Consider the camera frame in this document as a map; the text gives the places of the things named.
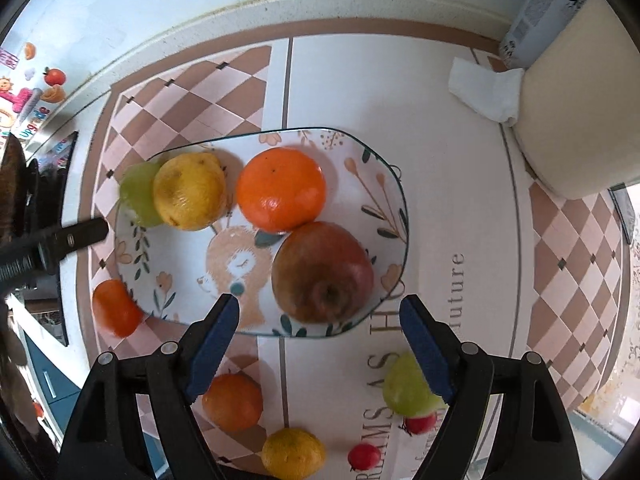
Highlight yellow lemon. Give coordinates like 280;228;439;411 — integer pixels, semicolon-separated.
152;152;228;232

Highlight large orange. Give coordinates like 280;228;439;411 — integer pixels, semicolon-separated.
235;146;327;233

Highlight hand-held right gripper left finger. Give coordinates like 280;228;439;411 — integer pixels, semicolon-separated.
55;292;241;480

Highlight yellow-orange citrus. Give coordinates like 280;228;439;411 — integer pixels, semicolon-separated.
261;427;327;478

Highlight green pear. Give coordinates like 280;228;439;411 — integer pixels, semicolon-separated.
119;161;168;228

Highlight floral patterned ceramic plate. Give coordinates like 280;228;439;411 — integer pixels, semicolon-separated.
114;127;410;338

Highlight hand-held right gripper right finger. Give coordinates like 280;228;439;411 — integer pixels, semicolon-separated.
399;294;583;480

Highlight cream plastic container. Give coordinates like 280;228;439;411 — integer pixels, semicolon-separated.
510;0;640;201

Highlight medium orange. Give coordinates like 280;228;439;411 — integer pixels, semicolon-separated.
201;372;264;432

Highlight blue cabinet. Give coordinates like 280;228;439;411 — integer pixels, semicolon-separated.
20;330;83;441

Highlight red apple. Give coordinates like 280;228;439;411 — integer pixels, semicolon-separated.
271;221;376;324

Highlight pink checked tablecloth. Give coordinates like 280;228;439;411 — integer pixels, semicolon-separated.
75;17;626;480

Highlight small red-orange tangerine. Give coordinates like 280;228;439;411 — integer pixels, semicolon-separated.
92;279;145;338

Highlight white crumpled tissue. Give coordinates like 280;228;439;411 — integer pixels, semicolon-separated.
447;56;526;126

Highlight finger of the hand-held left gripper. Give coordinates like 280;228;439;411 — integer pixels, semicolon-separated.
0;218;110;292

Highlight small red fruit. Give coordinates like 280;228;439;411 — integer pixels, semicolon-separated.
404;410;438;435
347;443;383;470

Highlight colourful wall stickers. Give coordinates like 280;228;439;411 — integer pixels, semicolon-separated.
0;42;68;137

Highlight green apple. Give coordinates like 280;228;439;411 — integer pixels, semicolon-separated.
382;352;448;418

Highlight grey printed tissue pack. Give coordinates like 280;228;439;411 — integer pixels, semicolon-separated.
500;0;598;68

